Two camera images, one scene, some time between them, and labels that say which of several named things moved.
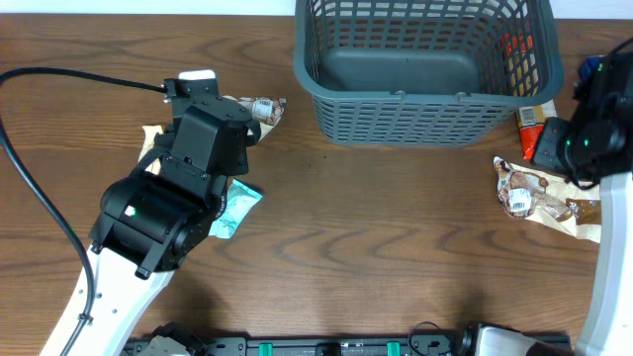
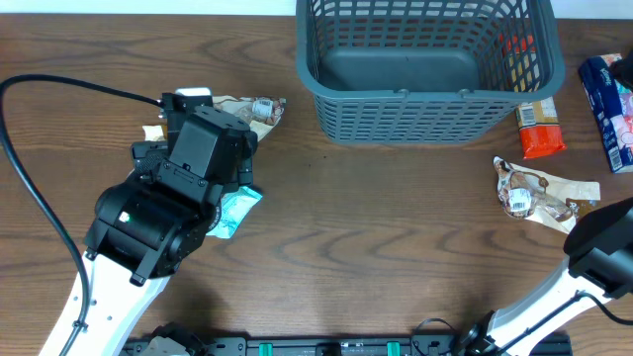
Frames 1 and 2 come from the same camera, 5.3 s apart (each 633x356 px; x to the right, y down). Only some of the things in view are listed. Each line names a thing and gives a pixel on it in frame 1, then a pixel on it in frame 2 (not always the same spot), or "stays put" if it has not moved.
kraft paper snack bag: (266, 111) stays put
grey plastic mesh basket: (424, 73) stays put
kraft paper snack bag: (548, 198) stays put
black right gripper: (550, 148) -> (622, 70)
